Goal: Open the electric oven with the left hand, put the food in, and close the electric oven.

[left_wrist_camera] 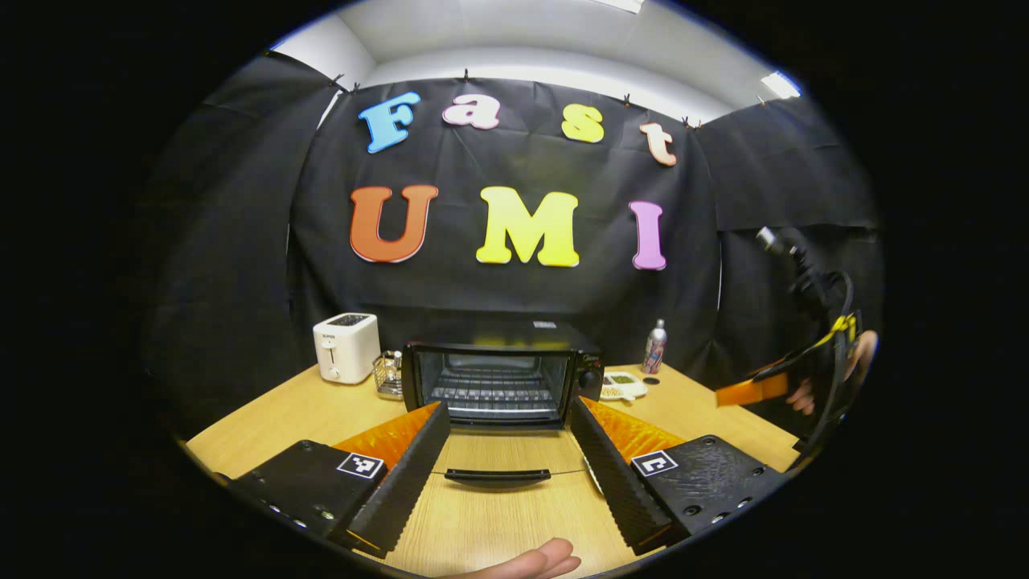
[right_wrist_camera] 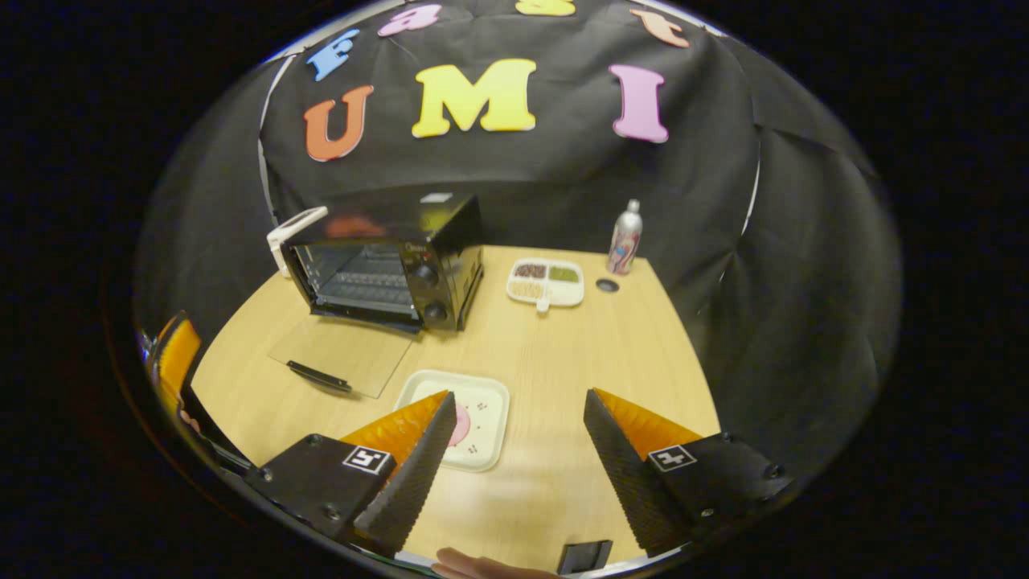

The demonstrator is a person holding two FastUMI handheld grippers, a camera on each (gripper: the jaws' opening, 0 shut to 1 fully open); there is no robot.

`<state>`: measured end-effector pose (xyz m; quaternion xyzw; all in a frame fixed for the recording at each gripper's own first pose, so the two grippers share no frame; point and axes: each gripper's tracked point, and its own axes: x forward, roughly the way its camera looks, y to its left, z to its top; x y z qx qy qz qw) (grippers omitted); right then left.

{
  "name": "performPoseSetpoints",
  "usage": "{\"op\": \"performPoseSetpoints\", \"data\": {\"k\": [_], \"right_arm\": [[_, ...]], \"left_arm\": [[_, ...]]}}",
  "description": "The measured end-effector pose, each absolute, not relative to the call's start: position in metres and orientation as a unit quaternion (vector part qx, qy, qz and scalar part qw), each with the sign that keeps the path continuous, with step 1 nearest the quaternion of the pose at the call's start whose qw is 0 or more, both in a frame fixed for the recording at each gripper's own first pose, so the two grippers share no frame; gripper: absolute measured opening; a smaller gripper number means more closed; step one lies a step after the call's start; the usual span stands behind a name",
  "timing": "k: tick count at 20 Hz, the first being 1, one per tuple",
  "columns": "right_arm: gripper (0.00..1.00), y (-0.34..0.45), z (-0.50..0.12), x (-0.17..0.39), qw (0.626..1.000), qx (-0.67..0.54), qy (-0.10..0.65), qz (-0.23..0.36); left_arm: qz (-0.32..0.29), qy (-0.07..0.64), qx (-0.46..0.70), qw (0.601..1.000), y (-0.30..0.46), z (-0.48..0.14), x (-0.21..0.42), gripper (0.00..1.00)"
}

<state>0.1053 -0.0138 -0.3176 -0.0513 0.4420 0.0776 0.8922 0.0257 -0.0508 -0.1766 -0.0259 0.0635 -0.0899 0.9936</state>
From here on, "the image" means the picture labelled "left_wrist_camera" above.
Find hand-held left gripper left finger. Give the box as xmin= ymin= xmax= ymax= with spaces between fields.
xmin=229 ymin=401 xmax=451 ymax=559

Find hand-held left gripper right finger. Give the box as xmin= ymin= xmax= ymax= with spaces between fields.
xmin=568 ymin=396 xmax=793 ymax=556

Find shallow plate with food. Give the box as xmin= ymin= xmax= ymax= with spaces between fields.
xmin=600 ymin=371 xmax=649 ymax=402

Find black electric oven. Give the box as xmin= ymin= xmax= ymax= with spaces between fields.
xmin=400 ymin=320 xmax=605 ymax=486

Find silver spray bottle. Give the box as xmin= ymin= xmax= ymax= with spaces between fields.
xmin=642 ymin=318 xmax=668 ymax=375

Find white toaster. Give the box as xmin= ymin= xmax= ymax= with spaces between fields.
xmin=313 ymin=312 xmax=381 ymax=384

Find black backdrop cloth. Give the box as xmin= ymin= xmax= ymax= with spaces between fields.
xmin=145 ymin=50 xmax=885 ymax=441

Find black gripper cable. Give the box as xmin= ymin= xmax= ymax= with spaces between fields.
xmin=804 ymin=272 xmax=856 ymax=463

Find wire mesh holder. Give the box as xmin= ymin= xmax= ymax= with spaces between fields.
xmin=373 ymin=350 xmax=405 ymax=400

